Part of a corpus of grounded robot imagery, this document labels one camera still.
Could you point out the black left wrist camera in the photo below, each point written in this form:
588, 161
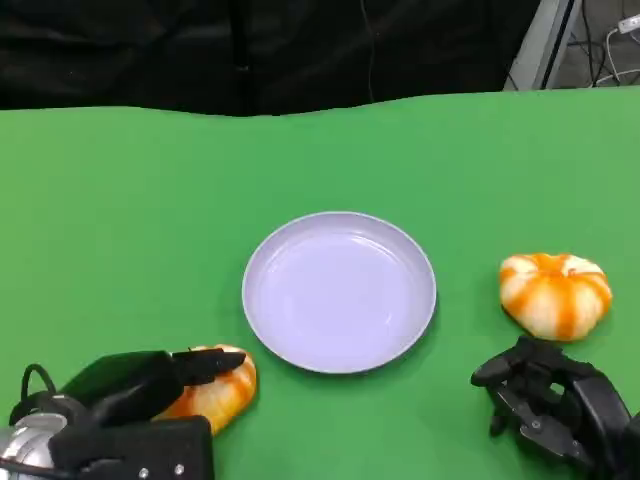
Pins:
150, 450

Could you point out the lilac plate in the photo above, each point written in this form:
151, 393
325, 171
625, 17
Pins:
340, 295

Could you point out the orange and white bread roll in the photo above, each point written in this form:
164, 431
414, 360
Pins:
227, 395
555, 300

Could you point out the grey metal frame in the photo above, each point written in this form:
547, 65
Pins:
542, 50

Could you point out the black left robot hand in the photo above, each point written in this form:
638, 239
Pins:
130, 380

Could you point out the green table cloth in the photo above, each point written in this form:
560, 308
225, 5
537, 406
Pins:
125, 165

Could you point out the black backdrop curtain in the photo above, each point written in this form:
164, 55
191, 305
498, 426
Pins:
200, 50

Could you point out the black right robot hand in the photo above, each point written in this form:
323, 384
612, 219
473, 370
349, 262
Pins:
595, 415

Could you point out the white charger plug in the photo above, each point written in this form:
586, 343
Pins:
630, 24

